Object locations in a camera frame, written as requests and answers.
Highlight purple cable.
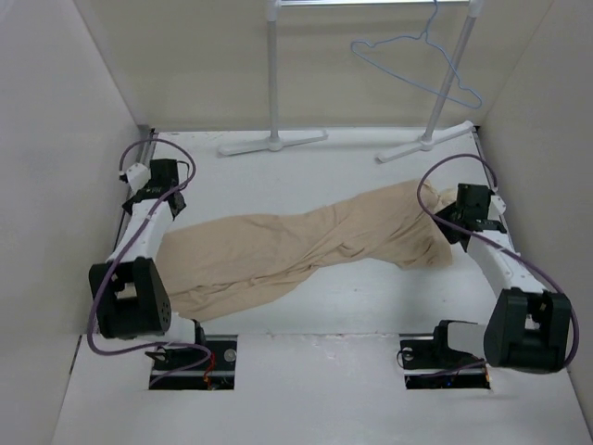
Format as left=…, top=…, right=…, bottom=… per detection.
left=416, top=152, right=581, bottom=372
left=85, top=137, right=214, bottom=386

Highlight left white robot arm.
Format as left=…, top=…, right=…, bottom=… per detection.
left=87, top=159, right=211, bottom=370

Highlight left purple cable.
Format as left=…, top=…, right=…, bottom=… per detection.
left=85, top=137, right=214, bottom=386

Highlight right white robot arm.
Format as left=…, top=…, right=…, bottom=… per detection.
left=434, top=184, right=573, bottom=374

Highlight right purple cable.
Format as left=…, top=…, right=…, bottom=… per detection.
left=416, top=152, right=581, bottom=372

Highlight white clothes rack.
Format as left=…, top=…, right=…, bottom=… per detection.
left=218, top=0, right=485, bottom=163

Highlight blue wire hanger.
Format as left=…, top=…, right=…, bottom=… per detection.
left=350, top=1, right=483, bottom=110

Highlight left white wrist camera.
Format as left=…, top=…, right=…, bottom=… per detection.
left=119, top=162, right=151, bottom=195

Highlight beige trousers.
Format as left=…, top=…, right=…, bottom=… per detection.
left=156, top=180, right=456, bottom=322

